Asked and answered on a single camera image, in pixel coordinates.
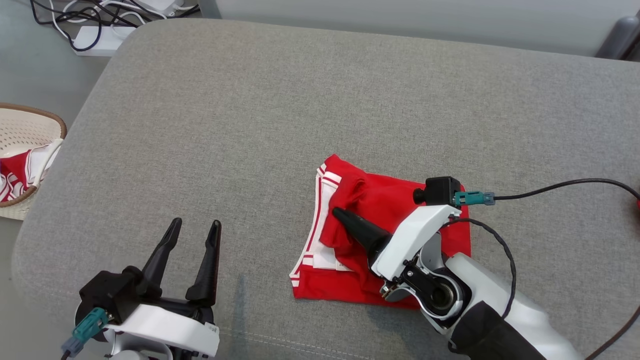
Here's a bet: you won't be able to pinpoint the grey metal frame leg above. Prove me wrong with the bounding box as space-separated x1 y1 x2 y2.
595 15 640 61
197 0 223 20

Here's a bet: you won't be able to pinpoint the left camera cable teal plug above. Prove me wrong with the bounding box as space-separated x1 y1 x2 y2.
61 307 108 360

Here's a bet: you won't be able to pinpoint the white woven laundry basket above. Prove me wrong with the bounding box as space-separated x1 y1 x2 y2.
0 102 68 222

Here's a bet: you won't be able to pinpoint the white power cable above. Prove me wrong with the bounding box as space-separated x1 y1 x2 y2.
49 0 151 48

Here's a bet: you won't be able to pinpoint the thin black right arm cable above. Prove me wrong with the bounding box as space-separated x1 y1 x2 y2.
439 217 517 321

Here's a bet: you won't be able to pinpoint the red shorts white striped hems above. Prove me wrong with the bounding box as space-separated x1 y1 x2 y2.
289 154 472 310

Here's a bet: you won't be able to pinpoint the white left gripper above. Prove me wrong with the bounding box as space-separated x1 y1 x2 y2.
105 217 222 358

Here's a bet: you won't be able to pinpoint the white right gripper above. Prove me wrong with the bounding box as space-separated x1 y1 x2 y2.
332 204 463 281

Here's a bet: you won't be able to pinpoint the red white garment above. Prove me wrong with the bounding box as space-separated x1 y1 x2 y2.
0 138 65 203

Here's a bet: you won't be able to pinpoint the white power strip with cables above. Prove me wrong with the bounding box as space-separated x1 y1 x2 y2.
30 0 201 53

